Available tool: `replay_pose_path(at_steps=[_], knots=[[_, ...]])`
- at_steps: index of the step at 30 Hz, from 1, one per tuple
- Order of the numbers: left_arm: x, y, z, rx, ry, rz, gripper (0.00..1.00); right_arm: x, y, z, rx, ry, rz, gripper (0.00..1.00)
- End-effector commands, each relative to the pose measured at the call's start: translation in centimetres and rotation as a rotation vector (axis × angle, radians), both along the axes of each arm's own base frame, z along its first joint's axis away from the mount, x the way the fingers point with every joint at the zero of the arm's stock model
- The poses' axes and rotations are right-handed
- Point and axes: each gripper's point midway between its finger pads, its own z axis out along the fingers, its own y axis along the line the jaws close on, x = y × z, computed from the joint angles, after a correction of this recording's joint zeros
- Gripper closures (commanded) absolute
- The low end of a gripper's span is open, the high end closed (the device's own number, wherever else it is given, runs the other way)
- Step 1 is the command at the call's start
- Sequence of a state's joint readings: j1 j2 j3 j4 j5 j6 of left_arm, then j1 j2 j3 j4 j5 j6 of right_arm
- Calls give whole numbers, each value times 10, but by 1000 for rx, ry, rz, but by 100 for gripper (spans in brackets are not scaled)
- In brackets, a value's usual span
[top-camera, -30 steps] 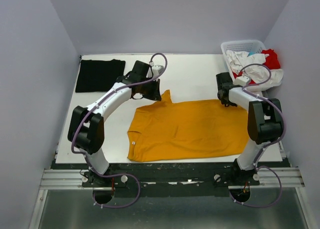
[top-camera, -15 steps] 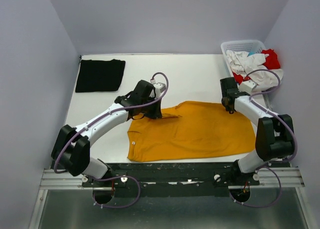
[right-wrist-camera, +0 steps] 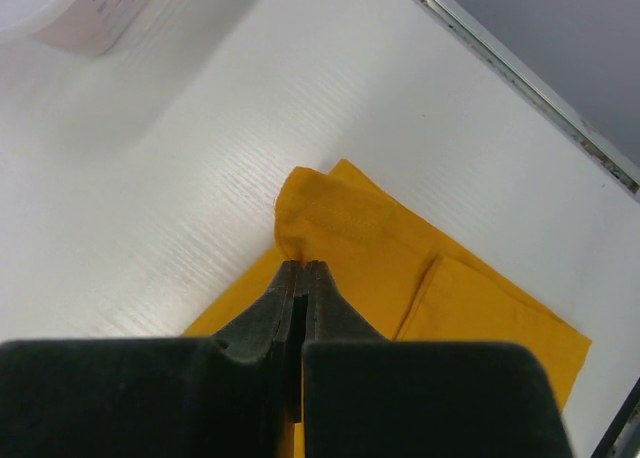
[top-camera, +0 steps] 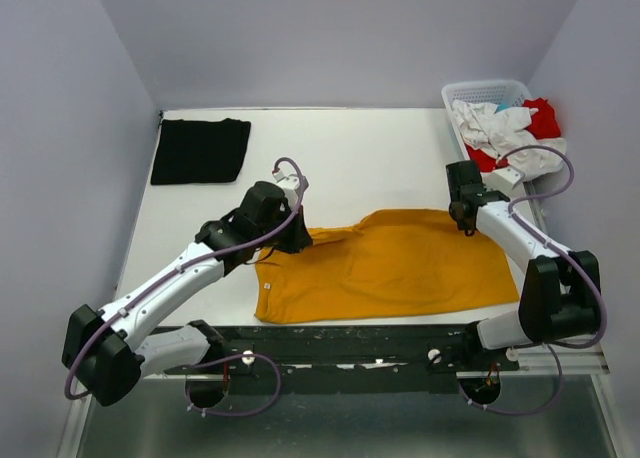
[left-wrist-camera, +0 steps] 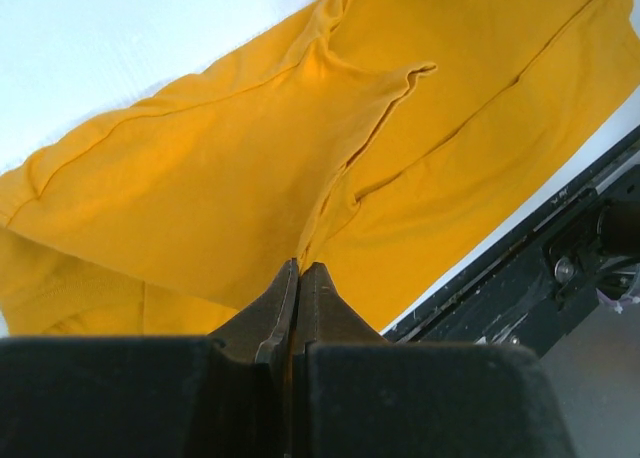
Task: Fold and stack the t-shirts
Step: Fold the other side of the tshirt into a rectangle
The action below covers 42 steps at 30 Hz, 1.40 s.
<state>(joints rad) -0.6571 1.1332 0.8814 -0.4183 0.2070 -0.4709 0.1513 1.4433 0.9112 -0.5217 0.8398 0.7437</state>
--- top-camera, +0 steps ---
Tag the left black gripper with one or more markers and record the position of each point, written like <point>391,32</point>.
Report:
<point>300,239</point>

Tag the yellow t shirt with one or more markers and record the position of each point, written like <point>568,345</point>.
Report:
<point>393,263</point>

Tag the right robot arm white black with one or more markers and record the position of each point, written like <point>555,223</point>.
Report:
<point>560,296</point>

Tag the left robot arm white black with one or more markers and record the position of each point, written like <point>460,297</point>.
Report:
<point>109,350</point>

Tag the white t shirt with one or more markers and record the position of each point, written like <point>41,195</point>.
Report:
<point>495,128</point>

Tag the folded black t shirt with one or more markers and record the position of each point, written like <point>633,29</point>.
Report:
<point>200,152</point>

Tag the white plastic laundry basket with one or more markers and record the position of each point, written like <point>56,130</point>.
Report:
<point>498,123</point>

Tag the red t shirt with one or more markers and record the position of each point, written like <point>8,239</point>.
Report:
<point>545,120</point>

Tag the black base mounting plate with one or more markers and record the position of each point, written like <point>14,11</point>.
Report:
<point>346,359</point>

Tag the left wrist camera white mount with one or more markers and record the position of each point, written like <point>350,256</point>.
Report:
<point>292,185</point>

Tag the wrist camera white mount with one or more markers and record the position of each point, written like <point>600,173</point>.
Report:
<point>292,185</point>
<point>504,180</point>

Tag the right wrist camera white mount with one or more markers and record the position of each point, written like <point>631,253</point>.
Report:
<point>504,180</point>

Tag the aluminium extrusion rail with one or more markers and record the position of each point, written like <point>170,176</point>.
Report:
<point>565,358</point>

